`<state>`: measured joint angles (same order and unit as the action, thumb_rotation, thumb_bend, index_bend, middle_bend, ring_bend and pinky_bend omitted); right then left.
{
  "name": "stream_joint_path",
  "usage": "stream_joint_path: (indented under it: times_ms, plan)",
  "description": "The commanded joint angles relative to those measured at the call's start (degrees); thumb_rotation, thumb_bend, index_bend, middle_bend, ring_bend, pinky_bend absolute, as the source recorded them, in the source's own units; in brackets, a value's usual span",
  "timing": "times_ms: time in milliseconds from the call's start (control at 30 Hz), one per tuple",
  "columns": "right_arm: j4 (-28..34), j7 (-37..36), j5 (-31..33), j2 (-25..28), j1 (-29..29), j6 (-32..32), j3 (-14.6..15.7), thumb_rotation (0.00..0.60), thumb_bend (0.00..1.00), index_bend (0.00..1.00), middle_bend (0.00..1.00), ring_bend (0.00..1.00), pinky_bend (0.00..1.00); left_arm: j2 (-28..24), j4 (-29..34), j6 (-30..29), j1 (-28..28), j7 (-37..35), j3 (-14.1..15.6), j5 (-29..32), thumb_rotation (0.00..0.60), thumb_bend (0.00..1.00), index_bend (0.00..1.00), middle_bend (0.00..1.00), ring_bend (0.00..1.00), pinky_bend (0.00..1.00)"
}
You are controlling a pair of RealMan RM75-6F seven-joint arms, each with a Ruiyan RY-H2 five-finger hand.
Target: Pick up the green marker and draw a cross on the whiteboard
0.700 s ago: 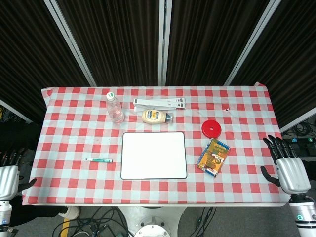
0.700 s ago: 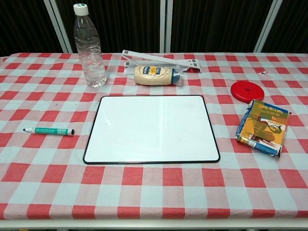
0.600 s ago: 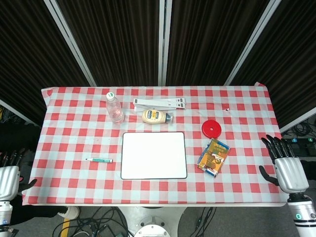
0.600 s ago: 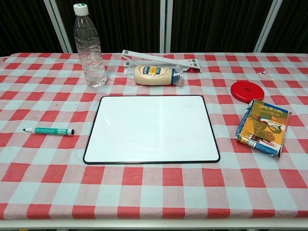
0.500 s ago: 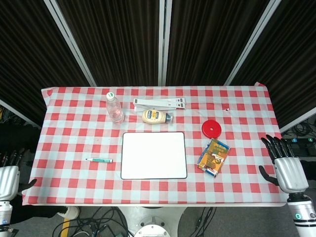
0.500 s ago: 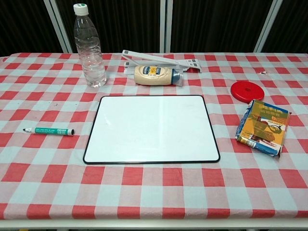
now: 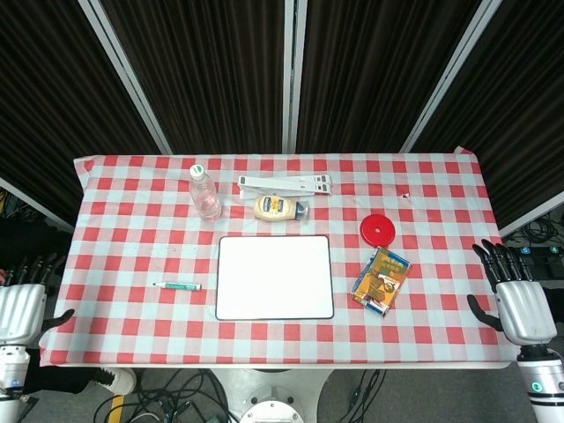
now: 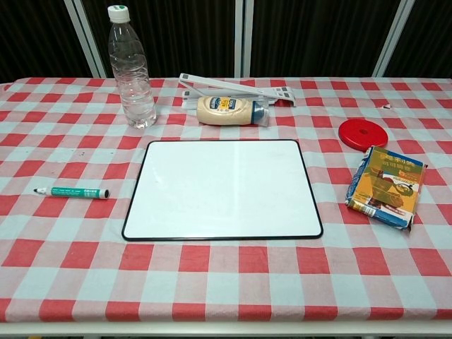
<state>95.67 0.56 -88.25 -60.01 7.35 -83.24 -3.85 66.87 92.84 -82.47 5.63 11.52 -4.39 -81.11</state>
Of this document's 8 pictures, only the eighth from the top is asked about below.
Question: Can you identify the red white checkered tablecloth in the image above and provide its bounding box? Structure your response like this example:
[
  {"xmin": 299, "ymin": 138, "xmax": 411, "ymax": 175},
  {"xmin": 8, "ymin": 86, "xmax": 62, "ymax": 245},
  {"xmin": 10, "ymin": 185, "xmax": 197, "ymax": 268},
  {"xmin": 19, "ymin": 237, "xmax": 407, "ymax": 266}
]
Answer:
[{"xmin": 0, "ymin": 76, "xmax": 452, "ymax": 323}]

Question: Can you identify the mayonnaise squeeze bottle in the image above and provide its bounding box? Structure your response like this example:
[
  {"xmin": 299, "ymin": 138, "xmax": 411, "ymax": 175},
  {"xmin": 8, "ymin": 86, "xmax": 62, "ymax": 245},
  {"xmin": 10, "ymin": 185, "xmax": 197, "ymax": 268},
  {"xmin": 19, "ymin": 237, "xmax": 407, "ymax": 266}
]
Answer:
[{"xmin": 196, "ymin": 95, "xmax": 270, "ymax": 126}]

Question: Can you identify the red round disc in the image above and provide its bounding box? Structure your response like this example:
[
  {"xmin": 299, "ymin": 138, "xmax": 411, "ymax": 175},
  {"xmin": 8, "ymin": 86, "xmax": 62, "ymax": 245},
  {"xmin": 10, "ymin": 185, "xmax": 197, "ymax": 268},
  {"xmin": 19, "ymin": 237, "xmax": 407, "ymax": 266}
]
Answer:
[{"xmin": 338, "ymin": 119, "xmax": 389, "ymax": 148}]

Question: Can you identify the white folding stand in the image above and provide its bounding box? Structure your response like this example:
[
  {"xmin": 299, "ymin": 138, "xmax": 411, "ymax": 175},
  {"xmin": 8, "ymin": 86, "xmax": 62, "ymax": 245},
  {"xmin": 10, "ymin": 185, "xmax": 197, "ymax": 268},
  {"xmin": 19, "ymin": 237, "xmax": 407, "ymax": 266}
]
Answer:
[{"xmin": 178, "ymin": 73, "xmax": 296, "ymax": 108}]

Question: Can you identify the white window frame post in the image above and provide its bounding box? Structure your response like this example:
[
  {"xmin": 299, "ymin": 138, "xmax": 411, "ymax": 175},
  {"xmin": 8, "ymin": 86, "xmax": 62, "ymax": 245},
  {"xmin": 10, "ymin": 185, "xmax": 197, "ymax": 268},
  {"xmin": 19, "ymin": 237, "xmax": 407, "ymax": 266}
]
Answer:
[
  {"xmin": 234, "ymin": 0, "xmax": 255, "ymax": 78},
  {"xmin": 371, "ymin": 0, "xmax": 416, "ymax": 78},
  {"xmin": 63, "ymin": 0, "xmax": 108, "ymax": 79}
]

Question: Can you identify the clear plastic water bottle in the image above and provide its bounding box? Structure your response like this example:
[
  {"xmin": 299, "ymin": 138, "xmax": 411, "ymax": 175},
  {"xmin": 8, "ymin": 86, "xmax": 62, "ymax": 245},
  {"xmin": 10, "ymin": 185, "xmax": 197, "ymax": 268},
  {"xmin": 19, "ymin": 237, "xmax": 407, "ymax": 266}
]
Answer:
[{"xmin": 107, "ymin": 4, "xmax": 157, "ymax": 130}]

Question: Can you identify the white dry-erase board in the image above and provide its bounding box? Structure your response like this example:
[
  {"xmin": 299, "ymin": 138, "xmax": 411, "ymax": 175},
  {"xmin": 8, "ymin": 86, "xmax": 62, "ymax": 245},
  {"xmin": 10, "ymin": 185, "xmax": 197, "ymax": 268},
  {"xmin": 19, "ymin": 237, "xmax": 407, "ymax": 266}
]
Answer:
[{"xmin": 121, "ymin": 139, "xmax": 324, "ymax": 242}]

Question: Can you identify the blue yellow snack packet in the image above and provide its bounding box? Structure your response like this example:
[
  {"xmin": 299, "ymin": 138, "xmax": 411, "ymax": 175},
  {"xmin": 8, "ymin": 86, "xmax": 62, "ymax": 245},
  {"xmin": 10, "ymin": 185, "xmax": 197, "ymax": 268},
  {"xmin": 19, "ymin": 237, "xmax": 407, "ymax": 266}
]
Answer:
[{"xmin": 345, "ymin": 145, "xmax": 428, "ymax": 232}]

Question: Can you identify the green whiteboard marker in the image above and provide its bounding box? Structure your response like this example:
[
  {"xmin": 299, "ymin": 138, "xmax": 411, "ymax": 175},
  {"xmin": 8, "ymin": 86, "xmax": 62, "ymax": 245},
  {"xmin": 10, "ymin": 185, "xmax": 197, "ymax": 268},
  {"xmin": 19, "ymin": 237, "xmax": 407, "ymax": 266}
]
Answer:
[{"xmin": 33, "ymin": 186, "xmax": 110, "ymax": 200}]

